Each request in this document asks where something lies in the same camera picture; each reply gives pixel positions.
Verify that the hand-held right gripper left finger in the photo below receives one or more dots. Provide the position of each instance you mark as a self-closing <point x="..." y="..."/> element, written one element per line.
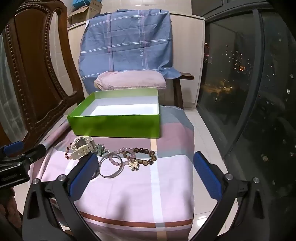
<point x="83" y="176"/>

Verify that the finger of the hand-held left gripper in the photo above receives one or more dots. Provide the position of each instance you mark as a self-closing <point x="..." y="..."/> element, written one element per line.
<point x="12" y="147"/>

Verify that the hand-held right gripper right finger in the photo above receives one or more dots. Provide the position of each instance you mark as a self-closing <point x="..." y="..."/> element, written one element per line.
<point x="205" y="176"/>

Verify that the silver bangle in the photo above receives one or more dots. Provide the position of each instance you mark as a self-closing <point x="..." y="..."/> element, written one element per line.
<point x="110" y="177"/>

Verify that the green stone pendant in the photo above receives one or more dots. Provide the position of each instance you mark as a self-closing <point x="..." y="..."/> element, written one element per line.
<point x="100" y="149"/>

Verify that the gold flower charm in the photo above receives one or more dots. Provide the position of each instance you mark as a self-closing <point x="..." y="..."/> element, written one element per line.
<point x="134" y="165"/>

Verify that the green cardboard box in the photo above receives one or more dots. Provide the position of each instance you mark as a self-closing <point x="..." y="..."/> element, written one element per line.
<point x="115" y="126"/>

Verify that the pink plaid cloth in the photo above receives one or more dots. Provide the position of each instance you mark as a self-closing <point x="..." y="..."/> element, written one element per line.
<point x="138" y="197"/>

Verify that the carved wooden chair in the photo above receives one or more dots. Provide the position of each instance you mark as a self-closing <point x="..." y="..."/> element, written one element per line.
<point x="34" y="69"/>

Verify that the dark wooden armchair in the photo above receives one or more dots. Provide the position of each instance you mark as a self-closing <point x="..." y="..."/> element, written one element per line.
<point x="187" y="76"/>

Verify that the pink cushion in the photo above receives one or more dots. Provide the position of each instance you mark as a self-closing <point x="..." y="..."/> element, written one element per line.
<point x="134" y="80"/>

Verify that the glass window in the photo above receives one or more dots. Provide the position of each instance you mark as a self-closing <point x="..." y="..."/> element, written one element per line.
<point x="231" y="69"/>

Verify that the blue plaid cloth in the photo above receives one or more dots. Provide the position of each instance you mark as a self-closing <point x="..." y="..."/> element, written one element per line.
<point x="127" y="46"/>

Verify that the brown cardboard box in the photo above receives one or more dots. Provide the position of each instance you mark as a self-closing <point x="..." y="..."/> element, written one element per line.
<point x="92" y="10"/>

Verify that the blue box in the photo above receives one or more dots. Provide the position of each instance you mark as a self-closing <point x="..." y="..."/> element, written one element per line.
<point x="81" y="2"/>

